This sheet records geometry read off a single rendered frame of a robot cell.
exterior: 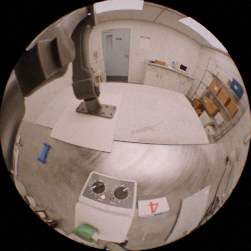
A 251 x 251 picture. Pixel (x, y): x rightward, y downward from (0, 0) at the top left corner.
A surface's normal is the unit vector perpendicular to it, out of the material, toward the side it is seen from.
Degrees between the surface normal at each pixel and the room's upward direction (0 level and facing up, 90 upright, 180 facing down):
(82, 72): 77
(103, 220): 0
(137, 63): 90
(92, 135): 2
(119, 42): 90
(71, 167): 0
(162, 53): 90
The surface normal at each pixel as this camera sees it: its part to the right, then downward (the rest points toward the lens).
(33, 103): 0.99, 0.10
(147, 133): 0.03, -0.57
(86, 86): 0.18, 0.66
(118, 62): -0.11, 0.82
